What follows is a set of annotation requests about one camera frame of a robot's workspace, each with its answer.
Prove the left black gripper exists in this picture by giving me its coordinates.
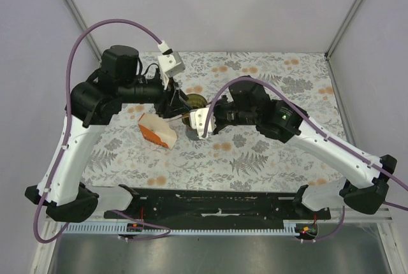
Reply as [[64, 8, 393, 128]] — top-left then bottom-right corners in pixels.
[[120, 72, 193, 119]]

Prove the dark glass dripper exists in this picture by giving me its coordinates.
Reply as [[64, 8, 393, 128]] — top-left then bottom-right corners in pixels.
[[181, 93, 208, 127]]

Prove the orange coffee filter box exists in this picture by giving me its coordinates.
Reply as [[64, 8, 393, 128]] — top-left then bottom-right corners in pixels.
[[138, 113, 177, 150]]

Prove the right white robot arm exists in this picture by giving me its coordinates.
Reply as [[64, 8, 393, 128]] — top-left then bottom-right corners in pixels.
[[204, 76, 397, 219]]

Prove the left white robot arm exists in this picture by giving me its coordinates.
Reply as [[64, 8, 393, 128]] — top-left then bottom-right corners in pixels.
[[25, 45, 192, 223]]

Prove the floral patterned table mat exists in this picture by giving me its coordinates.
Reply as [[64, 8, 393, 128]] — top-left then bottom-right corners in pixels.
[[82, 52, 344, 192]]

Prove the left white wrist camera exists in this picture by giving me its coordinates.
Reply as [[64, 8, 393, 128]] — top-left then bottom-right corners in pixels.
[[157, 41, 186, 89]]

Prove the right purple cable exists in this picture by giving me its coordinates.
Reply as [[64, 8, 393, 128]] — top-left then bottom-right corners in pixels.
[[203, 76, 408, 245]]

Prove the purple cable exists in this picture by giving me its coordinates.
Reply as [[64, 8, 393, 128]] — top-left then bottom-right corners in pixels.
[[203, 76, 408, 245], [33, 18, 173, 243]]

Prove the black mounting base plate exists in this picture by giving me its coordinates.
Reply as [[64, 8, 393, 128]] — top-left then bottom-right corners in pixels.
[[103, 187, 332, 227]]

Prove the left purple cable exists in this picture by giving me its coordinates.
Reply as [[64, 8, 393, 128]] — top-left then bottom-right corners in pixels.
[[33, 18, 173, 243]]

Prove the white slotted cable duct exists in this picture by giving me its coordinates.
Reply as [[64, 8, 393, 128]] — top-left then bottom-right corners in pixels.
[[64, 220, 300, 236]]

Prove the left aluminium frame post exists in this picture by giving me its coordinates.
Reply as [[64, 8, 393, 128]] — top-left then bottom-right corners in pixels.
[[63, 0, 102, 61]]

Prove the aluminium frame post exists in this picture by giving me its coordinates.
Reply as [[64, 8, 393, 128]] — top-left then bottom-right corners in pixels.
[[324, 0, 365, 61], [63, 0, 102, 61]]

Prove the right aluminium frame post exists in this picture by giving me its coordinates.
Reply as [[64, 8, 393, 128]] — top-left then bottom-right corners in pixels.
[[324, 0, 365, 61]]

